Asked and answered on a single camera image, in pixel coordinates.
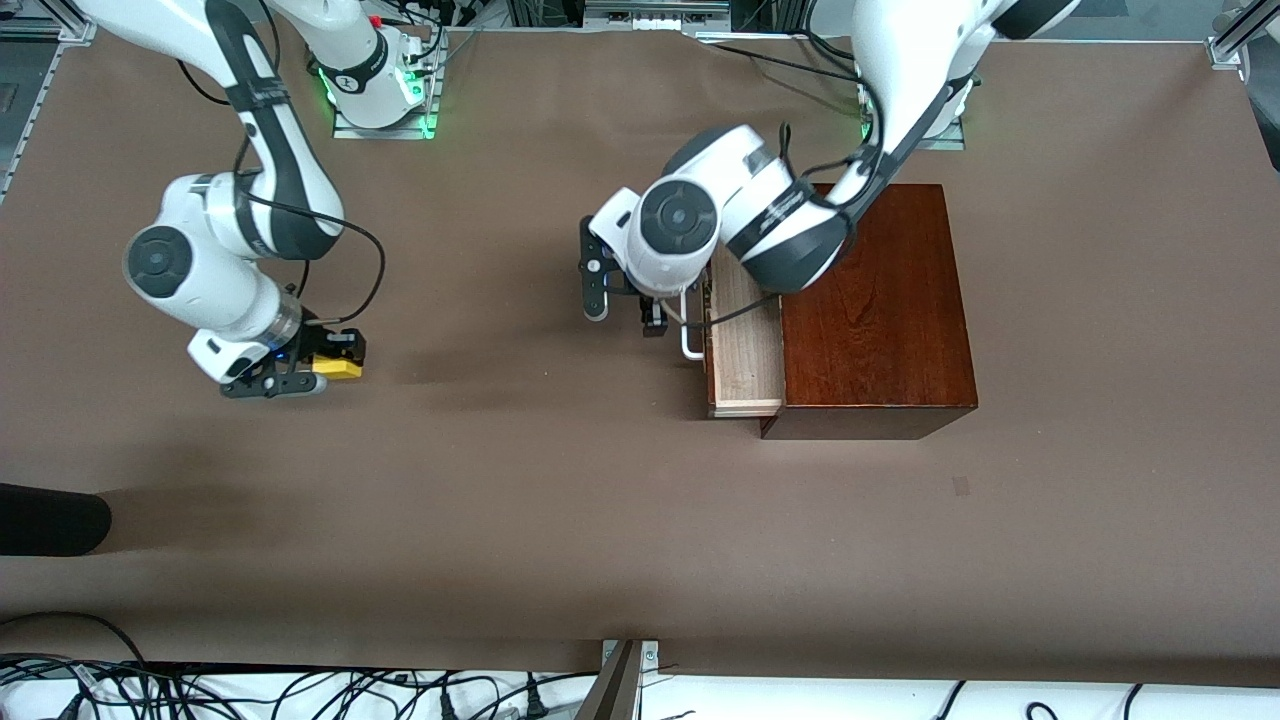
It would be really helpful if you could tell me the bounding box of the wooden drawer with white handle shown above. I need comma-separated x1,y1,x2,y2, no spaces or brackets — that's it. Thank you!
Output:
679,255,787,420

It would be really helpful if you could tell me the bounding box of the brown paper table cover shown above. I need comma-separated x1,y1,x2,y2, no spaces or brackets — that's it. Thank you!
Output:
0,20,1280,691

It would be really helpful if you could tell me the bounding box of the dark brown wooden cabinet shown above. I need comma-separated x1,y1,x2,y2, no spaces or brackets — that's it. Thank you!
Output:
760,183,980,442

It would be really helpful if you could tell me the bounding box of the silver socket panel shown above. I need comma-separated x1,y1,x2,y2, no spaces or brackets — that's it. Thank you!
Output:
583,0,732,32

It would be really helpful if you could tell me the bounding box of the black rounded cylinder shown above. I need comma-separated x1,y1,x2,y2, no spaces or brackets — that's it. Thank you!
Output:
0,483,113,558

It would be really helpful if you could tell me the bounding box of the dark grey aluminium bar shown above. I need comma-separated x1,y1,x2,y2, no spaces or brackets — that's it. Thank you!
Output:
574,640,643,720

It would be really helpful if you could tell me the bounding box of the short silver aluminium profile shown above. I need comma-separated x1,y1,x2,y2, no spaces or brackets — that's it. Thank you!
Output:
1205,0,1280,71

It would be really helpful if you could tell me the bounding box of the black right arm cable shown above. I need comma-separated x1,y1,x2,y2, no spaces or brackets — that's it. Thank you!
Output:
178,58,387,327

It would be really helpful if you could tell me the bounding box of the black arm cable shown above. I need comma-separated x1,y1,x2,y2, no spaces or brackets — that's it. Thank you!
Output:
178,58,387,327
668,60,889,329

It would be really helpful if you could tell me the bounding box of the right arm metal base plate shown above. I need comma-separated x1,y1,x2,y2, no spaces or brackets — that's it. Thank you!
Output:
332,60,442,141

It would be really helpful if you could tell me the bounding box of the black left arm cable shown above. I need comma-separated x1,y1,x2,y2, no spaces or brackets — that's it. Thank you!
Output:
668,60,889,329

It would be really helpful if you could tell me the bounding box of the black base power cable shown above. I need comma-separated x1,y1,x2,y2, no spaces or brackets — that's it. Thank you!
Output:
690,28,863,83

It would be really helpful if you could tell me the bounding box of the black looped cable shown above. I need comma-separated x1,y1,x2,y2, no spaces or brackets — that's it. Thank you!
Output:
0,611,153,669

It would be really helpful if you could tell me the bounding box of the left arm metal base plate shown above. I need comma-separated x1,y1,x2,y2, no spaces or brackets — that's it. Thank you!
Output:
862,115,968,152

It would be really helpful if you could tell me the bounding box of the silver metal corner bracket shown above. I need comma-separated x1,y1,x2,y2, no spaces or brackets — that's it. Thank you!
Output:
600,639,661,683

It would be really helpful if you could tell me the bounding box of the tangled black cable bundle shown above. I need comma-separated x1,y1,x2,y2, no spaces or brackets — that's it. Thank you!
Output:
0,655,601,720

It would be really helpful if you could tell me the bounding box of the long silver aluminium rail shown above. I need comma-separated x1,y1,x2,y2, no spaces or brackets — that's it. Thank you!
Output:
0,0,98,207

